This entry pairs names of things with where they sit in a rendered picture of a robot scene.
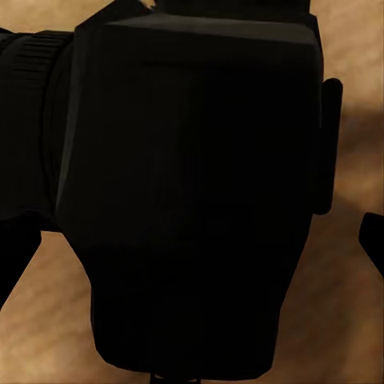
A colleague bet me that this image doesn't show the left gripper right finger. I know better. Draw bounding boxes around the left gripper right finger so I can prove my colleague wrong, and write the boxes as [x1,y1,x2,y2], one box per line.
[358,212,384,277]

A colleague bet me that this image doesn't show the digital camera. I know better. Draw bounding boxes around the digital camera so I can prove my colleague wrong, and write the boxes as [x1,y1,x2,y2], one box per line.
[0,0,343,384]

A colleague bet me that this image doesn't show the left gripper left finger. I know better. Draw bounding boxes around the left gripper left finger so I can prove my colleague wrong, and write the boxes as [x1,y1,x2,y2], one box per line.
[0,213,42,309]

